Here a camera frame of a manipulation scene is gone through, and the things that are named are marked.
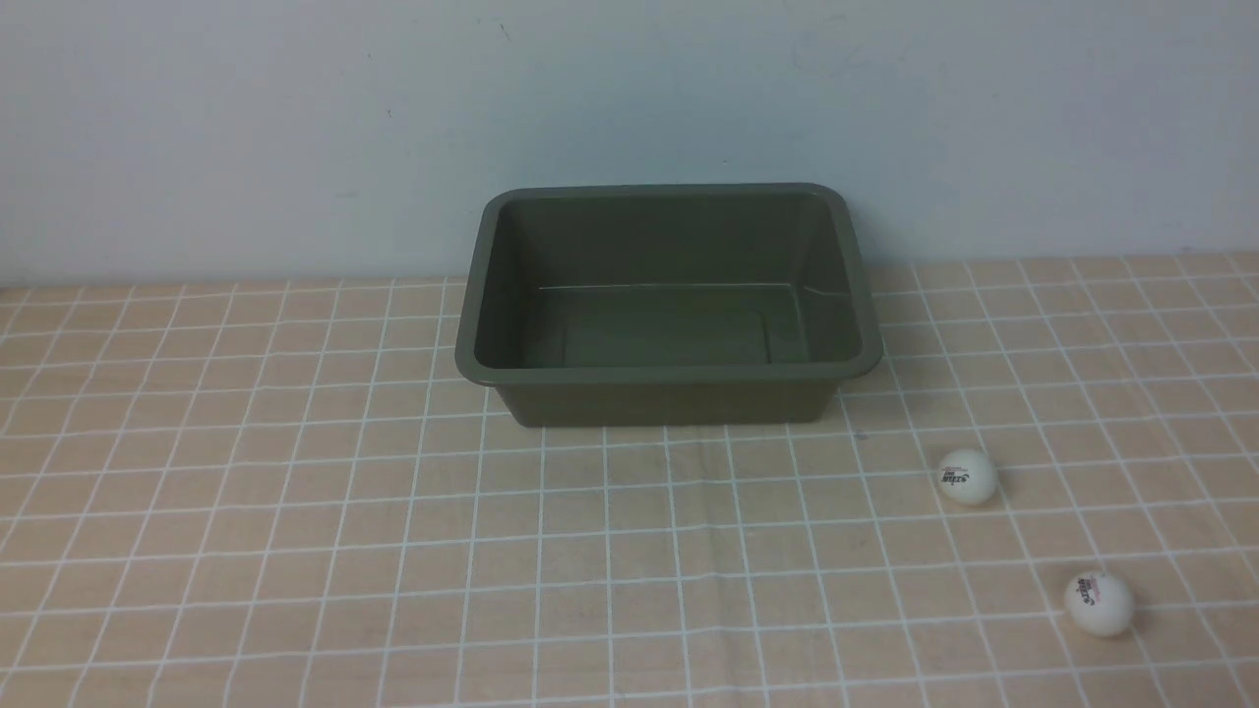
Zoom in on white ping-pong ball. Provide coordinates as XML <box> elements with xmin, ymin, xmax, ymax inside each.
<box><xmin>1064</xmin><ymin>569</ymin><xmax>1136</xmax><ymax>639</ymax></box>
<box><xmin>932</xmin><ymin>448</ymin><xmax>998</xmax><ymax>505</ymax></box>

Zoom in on olive green plastic bin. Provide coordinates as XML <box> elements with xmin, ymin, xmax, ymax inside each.
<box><xmin>454</xmin><ymin>183</ymin><xmax>884</xmax><ymax>430</ymax></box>

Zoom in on peach grid tablecloth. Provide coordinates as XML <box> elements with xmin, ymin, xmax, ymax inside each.
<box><xmin>1</xmin><ymin>254</ymin><xmax>1258</xmax><ymax>707</ymax></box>

